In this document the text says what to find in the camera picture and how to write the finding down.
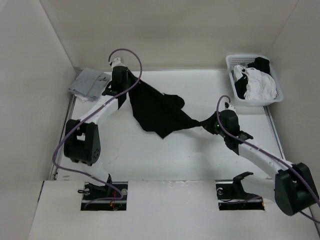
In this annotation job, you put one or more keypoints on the black tank top in basket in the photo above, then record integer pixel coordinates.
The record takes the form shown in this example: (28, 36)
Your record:
(263, 65)

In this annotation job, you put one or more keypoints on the folded white tank top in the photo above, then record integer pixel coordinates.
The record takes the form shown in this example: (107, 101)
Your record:
(82, 98)

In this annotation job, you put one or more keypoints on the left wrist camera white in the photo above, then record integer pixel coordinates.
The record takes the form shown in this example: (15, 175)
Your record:
(117, 62)

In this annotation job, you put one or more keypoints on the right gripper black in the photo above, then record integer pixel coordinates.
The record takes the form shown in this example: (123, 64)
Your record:
(216, 117)

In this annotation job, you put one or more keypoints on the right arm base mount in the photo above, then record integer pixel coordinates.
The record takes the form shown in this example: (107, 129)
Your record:
(231, 195)

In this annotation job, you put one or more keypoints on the white plastic laundry basket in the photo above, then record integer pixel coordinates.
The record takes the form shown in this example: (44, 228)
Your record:
(247, 58)

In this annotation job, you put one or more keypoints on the folded grey tank top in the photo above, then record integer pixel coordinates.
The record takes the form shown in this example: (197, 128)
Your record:
(90, 83)

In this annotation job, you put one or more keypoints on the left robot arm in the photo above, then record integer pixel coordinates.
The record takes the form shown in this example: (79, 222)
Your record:
(83, 146)

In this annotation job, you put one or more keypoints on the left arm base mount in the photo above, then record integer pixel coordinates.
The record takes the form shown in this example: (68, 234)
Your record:
(104, 198)

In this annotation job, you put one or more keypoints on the white tank top in basket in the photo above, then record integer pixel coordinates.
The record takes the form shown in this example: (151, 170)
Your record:
(260, 83)

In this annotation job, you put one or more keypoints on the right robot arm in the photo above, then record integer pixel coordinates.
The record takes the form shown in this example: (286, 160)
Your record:
(291, 186)

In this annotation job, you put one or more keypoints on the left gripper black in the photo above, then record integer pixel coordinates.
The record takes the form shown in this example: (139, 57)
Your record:
(127, 72)

